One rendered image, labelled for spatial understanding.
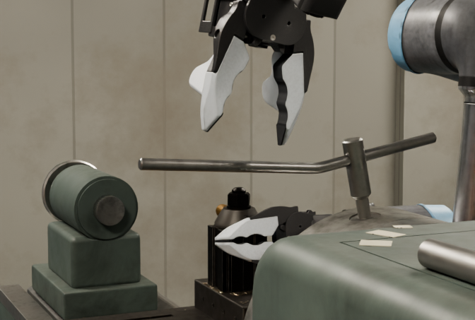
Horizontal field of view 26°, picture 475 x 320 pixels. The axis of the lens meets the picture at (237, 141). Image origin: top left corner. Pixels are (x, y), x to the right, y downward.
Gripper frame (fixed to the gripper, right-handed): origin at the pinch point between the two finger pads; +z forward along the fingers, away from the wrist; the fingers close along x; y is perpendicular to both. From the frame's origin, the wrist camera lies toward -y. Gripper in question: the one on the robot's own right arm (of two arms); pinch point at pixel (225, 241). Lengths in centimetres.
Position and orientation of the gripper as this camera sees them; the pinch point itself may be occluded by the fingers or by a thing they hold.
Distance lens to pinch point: 143.8
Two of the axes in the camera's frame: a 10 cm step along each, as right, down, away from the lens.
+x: -0.4, -10.0, 0.5
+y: -2.6, 0.6, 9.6
